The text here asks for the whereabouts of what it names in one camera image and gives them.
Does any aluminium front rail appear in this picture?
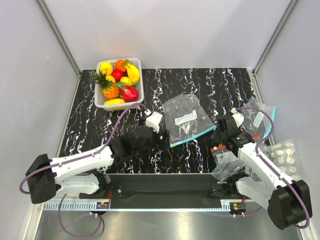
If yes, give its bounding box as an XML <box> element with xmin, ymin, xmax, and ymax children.
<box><xmin>33</xmin><ymin>181</ymin><xmax>305</xmax><ymax>202</ymax></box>

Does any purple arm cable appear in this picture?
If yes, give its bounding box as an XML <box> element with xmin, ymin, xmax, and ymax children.
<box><xmin>19</xmin><ymin>103</ymin><xmax>153</xmax><ymax>195</ymax></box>
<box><xmin>233</xmin><ymin>106</ymin><xmax>311</xmax><ymax>228</ymax></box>

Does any white slotted cable duct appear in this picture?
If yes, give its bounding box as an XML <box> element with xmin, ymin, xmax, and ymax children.
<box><xmin>43</xmin><ymin>201</ymin><xmax>233</xmax><ymax>212</ymax></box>

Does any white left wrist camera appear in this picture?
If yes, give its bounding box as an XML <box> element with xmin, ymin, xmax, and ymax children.
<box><xmin>145</xmin><ymin>111</ymin><xmax>163</xmax><ymax>134</ymax></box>

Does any left aluminium frame post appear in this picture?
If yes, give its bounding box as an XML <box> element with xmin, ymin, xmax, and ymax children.
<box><xmin>35</xmin><ymin>0</ymin><xmax>82</xmax><ymax>77</ymax></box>

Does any red toy apple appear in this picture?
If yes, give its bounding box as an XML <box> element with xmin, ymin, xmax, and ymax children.
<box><xmin>111</xmin><ymin>69</ymin><xmax>126</xmax><ymax>82</ymax></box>

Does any aluminium frame post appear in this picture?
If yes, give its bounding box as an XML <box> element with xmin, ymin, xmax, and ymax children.
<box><xmin>252</xmin><ymin>0</ymin><xmax>301</xmax><ymax>76</ymax></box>
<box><xmin>35</xmin><ymin>0</ymin><xmax>82</xmax><ymax>77</ymax></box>

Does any black marble pattern mat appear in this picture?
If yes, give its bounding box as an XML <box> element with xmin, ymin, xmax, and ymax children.
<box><xmin>58</xmin><ymin>68</ymin><xmax>255</xmax><ymax>174</ymax></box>

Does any orange toy tangerine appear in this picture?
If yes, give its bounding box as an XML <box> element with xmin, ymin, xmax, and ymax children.
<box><xmin>115</xmin><ymin>59</ymin><xmax>130</xmax><ymax>73</ymax></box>

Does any teal zipper clear bag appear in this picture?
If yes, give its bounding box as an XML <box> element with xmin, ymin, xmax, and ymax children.
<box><xmin>162</xmin><ymin>93</ymin><xmax>216</xmax><ymax>148</ymax></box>

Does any white plastic fruit basket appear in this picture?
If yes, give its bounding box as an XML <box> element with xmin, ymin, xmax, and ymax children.
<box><xmin>92</xmin><ymin>58</ymin><xmax>144</xmax><ymax>112</ymax></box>

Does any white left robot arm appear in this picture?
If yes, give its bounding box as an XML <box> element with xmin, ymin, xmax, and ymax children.
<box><xmin>25</xmin><ymin>125</ymin><xmax>170</xmax><ymax>204</ymax></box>

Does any right aluminium frame post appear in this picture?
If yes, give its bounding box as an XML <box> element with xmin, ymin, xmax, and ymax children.
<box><xmin>252</xmin><ymin>0</ymin><xmax>301</xmax><ymax>76</ymax></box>

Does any yellow toy mango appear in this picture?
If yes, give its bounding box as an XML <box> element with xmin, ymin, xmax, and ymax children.
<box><xmin>103</xmin><ymin>98</ymin><xmax>126</xmax><ymax>106</ymax></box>

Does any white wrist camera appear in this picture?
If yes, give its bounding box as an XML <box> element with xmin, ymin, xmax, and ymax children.
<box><xmin>145</xmin><ymin>111</ymin><xmax>163</xmax><ymax>134</ymax></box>
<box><xmin>230</xmin><ymin>108</ymin><xmax>244</xmax><ymax>128</ymax></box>

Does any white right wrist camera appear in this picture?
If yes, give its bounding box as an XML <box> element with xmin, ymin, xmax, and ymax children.
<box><xmin>230</xmin><ymin>108</ymin><xmax>244</xmax><ymax>128</ymax></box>

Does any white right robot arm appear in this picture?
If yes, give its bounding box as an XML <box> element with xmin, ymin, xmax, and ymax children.
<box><xmin>213</xmin><ymin>113</ymin><xmax>313</xmax><ymax>230</ymax></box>

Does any red zipper clear bag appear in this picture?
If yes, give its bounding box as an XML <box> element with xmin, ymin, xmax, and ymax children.
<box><xmin>210</xmin><ymin>145</ymin><xmax>246</xmax><ymax>182</ymax></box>

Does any toy dragon fruit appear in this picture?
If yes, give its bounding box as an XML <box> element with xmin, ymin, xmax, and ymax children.
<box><xmin>117</xmin><ymin>82</ymin><xmax>140</xmax><ymax>102</ymax></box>

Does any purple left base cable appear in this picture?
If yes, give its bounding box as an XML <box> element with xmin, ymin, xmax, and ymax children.
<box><xmin>57</xmin><ymin>193</ymin><xmax>106</xmax><ymax>238</ymax></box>

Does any bag of round silver items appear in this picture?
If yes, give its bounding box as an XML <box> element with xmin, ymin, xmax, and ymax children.
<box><xmin>259</xmin><ymin>139</ymin><xmax>302</xmax><ymax>181</ymax></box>

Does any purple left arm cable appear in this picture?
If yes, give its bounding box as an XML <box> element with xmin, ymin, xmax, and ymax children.
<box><xmin>19</xmin><ymin>103</ymin><xmax>153</xmax><ymax>195</ymax></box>

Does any yellow toy banana bunch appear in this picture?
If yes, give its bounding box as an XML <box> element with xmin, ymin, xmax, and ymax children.
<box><xmin>125</xmin><ymin>63</ymin><xmax>140</xmax><ymax>86</ymax></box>

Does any toy pineapple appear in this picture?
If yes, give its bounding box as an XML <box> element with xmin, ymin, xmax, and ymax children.
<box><xmin>92</xmin><ymin>71</ymin><xmax>120</xmax><ymax>100</ymax></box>

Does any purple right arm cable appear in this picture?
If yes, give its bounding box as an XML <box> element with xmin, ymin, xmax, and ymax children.
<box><xmin>233</xmin><ymin>106</ymin><xmax>311</xmax><ymax>228</ymax></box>

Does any yellow toy lemon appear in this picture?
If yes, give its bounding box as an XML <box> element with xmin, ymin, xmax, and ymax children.
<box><xmin>120</xmin><ymin>76</ymin><xmax>130</xmax><ymax>84</ymax></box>

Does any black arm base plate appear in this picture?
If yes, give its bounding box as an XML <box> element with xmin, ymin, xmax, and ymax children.
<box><xmin>79</xmin><ymin>173</ymin><xmax>257</xmax><ymax>208</ymax></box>

